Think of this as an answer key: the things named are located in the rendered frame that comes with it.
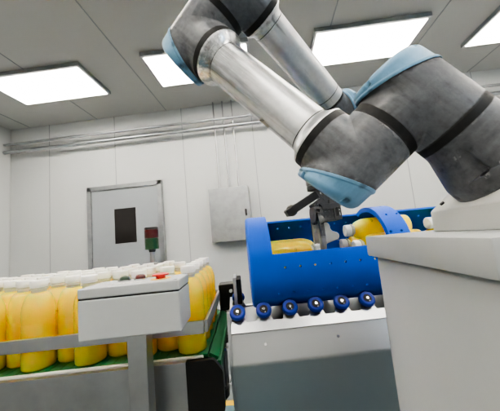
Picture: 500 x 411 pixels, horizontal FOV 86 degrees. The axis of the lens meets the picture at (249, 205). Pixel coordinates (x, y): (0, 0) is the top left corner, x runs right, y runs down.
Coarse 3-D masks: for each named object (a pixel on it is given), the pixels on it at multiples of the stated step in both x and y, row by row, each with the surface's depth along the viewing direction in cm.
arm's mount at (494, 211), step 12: (444, 204) 47; (456, 204) 43; (468, 204) 39; (480, 204) 37; (492, 204) 35; (432, 216) 48; (444, 216) 45; (456, 216) 42; (468, 216) 39; (480, 216) 37; (492, 216) 35; (444, 228) 45; (456, 228) 42; (468, 228) 39; (480, 228) 37; (492, 228) 35
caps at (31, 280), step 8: (136, 264) 99; (64, 272) 90; (72, 272) 94; (80, 272) 85; (88, 272) 80; (96, 272) 77; (104, 272) 76; (112, 272) 83; (0, 280) 93; (8, 280) 81; (16, 280) 78; (24, 280) 75; (32, 280) 74; (40, 280) 70; (48, 280) 80; (56, 280) 76; (64, 280) 73; (72, 280) 72; (80, 280) 74; (88, 280) 69; (96, 280) 70; (16, 288) 72; (32, 288) 68
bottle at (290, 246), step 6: (276, 246) 81; (282, 246) 81; (288, 246) 81; (294, 246) 81; (300, 246) 81; (306, 246) 81; (312, 246) 83; (276, 252) 80; (282, 252) 80; (288, 252) 80
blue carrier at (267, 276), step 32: (256, 224) 81; (288, 224) 98; (384, 224) 79; (416, 224) 103; (256, 256) 75; (288, 256) 75; (320, 256) 75; (352, 256) 75; (256, 288) 75; (288, 288) 76; (320, 288) 77; (352, 288) 78
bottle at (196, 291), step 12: (192, 276) 70; (192, 288) 68; (192, 300) 67; (192, 312) 67; (204, 312) 70; (180, 336) 67; (192, 336) 66; (204, 336) 68; (180, 348) 67; (192, 348) 66; (204, 348) 68
